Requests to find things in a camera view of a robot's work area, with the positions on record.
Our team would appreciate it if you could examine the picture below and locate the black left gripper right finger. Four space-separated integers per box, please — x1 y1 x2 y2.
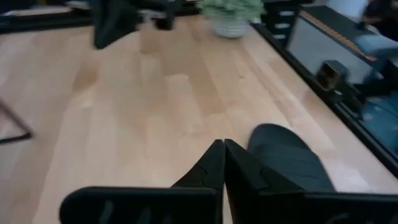
224 138 398 224

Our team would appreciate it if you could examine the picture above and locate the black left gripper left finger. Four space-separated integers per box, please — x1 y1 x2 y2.
58 139 226 224

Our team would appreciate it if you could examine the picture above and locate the black slide sandal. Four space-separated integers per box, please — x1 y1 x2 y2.
247 123 337 193

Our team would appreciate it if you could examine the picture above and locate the round green potted succulent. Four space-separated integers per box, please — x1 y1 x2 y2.
195 0 267 40

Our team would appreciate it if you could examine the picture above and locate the person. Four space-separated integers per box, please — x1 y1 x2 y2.
353 0 398 156

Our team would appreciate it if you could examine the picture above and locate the grey panel with orange strip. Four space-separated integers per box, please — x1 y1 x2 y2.
285 4 382 86

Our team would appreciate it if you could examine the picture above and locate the wooden shelf with black frame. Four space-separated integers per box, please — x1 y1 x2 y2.
0 98 34 146

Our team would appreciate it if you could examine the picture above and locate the black table-level camera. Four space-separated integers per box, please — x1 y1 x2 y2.
316 60 349 91

